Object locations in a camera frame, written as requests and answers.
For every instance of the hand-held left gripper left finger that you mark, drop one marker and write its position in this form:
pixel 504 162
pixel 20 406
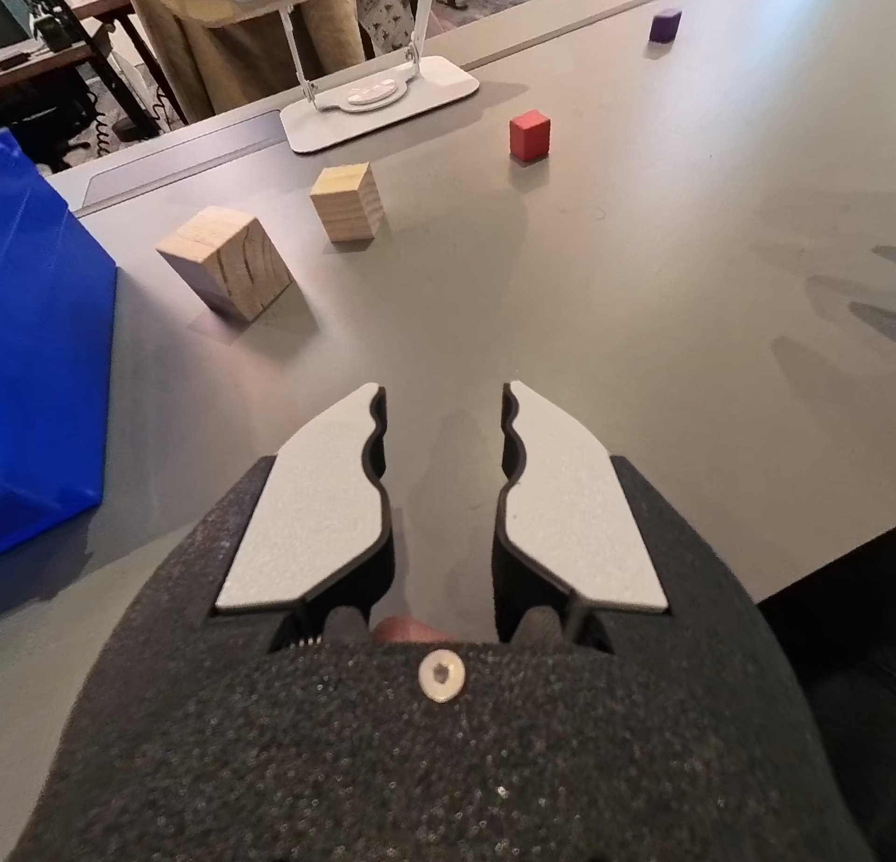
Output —
pixel 311 512

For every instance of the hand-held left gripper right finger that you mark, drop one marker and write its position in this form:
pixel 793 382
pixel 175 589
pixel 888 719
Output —
pixel 570 519

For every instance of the large dark-grained wooden cube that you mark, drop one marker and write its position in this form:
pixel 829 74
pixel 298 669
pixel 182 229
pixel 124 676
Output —
pixel 224 260

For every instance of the small light wooden cube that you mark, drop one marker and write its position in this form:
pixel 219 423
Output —
pixel 346 204

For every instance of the blue plastic bin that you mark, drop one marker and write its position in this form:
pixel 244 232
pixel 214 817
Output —
pixel 49 358

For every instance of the red cube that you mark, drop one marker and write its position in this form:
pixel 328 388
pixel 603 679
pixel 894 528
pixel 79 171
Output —
pixel 529 137

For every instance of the white lamp stand base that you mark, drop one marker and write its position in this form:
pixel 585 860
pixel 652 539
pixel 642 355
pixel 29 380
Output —
pixel 420 81

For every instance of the tan cat tree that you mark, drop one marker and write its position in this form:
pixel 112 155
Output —
pixel 210 57

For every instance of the patterned white cloth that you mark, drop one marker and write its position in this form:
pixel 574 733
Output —
pixel 392 18

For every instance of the purple cube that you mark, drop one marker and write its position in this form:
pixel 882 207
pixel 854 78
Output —
pixel 665 25

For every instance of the brown side table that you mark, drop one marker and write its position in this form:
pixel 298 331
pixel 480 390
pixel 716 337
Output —
pixel 42 53

